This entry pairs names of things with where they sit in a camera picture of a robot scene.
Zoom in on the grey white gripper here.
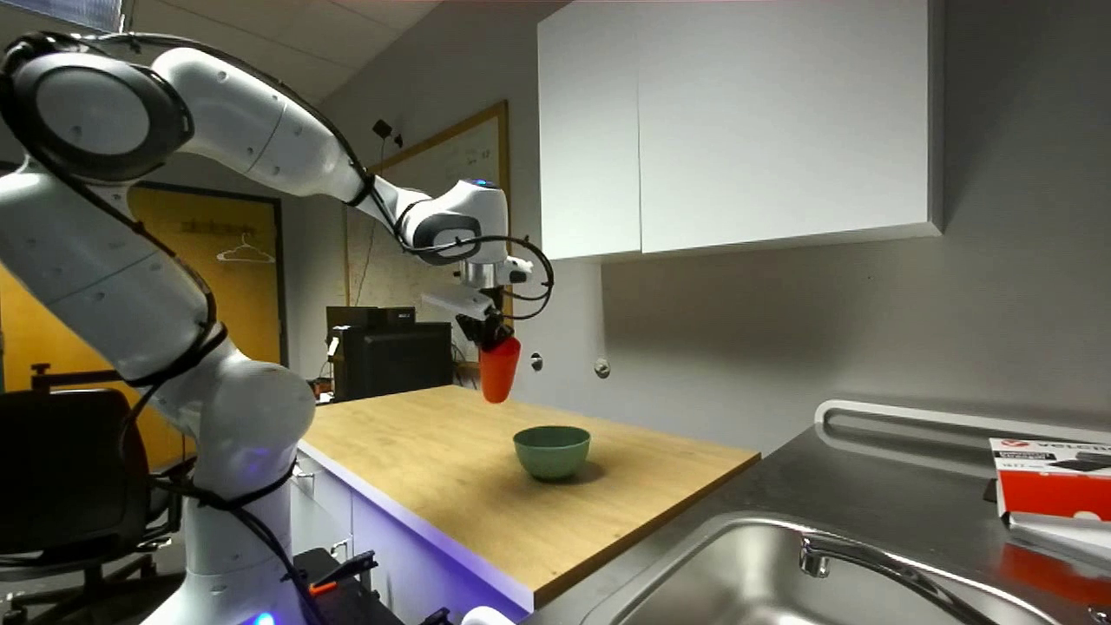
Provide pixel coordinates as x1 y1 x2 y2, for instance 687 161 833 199
454 257 539 352

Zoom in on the orange plastic cup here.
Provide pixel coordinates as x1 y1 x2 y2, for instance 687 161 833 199
475 332 524 407

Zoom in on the mint green bowl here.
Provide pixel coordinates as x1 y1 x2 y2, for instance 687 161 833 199
509 424 593 485

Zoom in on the black microwave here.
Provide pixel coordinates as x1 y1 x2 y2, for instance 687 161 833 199
324 303 454 407

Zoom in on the wood framed whiteboard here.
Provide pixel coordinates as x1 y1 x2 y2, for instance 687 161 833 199
340 102 516 382

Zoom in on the narrow white cabinet door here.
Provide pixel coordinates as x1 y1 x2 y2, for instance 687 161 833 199
534 0 646 265

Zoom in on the white base cabinet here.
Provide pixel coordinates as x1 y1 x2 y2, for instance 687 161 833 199
288 443 539 625

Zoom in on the yellow door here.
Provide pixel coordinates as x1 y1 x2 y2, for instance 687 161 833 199
0 179 288 475

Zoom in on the black device with orange button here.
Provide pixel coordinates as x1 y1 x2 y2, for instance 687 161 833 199
292 545 404 625

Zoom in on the stainless steel sink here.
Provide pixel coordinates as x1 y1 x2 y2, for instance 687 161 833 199
600 515 1053 625

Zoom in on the wide white cabinet door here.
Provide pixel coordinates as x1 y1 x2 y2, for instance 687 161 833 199
637 0 937 257

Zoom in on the black office chair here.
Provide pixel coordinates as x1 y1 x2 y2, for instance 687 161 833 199
0 385 159 595

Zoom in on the chrome sink faucet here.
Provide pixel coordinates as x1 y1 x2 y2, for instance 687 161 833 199
796 531 1000 625

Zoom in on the ceiling light panel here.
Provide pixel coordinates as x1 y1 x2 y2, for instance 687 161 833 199
30 0 133 39

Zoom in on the red and white box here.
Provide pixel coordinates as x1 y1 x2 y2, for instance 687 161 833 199
986 433 1111 527

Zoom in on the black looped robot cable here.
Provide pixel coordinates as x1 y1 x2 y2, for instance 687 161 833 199
397 230 560 324

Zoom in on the wire clothes hanger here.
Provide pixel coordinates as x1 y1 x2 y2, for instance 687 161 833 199
211 235 281 275

